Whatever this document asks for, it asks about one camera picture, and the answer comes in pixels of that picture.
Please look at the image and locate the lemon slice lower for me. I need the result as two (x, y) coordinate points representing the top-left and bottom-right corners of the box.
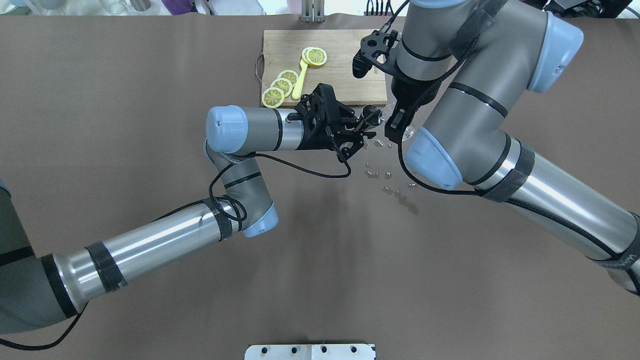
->
(260, 86), (286, 109)

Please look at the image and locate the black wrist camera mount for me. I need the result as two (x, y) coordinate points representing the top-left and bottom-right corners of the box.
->
(352, 29), (400, 79)

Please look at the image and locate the purple cloth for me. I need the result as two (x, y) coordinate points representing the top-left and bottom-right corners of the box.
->
(161, 0), (198, 16)

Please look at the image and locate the steel measuring jigger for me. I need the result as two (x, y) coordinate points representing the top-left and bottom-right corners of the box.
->
(354, 104), (383, 132)

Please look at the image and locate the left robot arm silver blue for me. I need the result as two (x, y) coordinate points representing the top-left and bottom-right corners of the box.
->
(0, 83), (381, 335)

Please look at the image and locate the white tray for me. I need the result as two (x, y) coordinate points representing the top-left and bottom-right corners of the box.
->
(204, 0), (266, 16)

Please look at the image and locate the wooden cutting board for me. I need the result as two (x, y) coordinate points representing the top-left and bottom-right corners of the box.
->
(258, 29), (387, 106)

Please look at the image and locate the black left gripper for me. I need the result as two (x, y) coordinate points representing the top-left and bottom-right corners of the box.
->
(294, 83), (377, 163)

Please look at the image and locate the lemon slice upper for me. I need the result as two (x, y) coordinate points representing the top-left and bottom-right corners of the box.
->
(278, 69), (299, 86)

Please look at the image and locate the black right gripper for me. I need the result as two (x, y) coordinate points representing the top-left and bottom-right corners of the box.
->
(384, 76), (441, 144)

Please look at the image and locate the white mounting plate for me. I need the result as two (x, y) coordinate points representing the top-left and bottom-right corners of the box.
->
(244, 343), (377, 360)

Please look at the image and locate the aluminium frame post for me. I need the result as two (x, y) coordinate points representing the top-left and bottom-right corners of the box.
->
(301, 0), (326, 23)

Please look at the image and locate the lemon slice on spoon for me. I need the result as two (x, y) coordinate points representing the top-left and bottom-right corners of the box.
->
(301, 47), (328, 67)

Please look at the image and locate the lemon slice middle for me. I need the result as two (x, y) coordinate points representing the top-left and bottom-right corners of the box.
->
(270, 77), (295, 98)

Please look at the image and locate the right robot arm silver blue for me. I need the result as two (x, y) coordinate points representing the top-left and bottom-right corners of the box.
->
(398, 0), (639, 296)

